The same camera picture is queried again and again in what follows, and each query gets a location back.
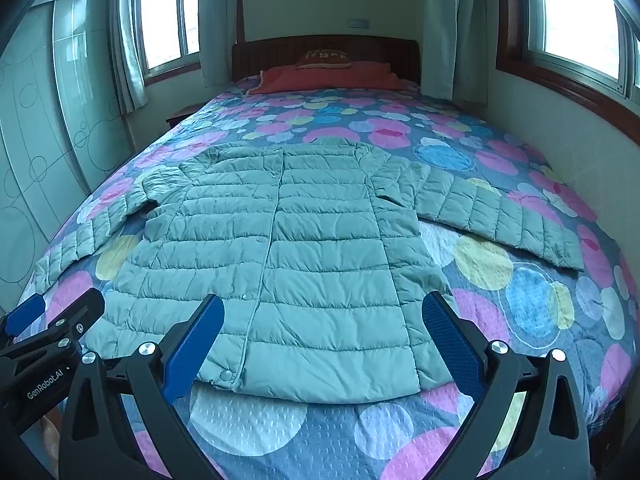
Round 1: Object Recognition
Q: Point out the dark wooden headboard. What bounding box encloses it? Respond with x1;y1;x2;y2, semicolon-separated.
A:
231;34;420;84

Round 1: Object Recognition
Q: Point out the light green puffer jacket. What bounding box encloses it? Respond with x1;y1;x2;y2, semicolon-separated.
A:
32;139;584;404

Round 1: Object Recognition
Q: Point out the glass door wardrobe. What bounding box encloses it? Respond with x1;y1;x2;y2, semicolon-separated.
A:
1;0;132;311

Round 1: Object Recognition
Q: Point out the left window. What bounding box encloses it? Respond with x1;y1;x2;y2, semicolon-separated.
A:
132;0;200;84

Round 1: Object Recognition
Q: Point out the red blanket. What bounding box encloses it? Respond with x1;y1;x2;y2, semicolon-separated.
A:
247;61;406;96

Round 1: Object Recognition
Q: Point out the wooden nightstand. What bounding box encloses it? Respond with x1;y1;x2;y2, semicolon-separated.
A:
166;103;206;129

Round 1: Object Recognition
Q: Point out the left window right curtain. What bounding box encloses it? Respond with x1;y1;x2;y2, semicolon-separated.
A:
198;0;238;88

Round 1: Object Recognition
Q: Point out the brown embroidered pillow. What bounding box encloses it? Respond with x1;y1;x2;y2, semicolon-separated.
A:
295;49;352;70

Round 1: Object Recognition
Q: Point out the window curtain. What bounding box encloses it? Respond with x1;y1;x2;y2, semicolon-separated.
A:
198;0;238;88
108;0;148;115
421;0;492;110

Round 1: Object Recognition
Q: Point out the wall socket plate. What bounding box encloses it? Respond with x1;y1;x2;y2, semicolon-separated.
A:
347;18;370;30

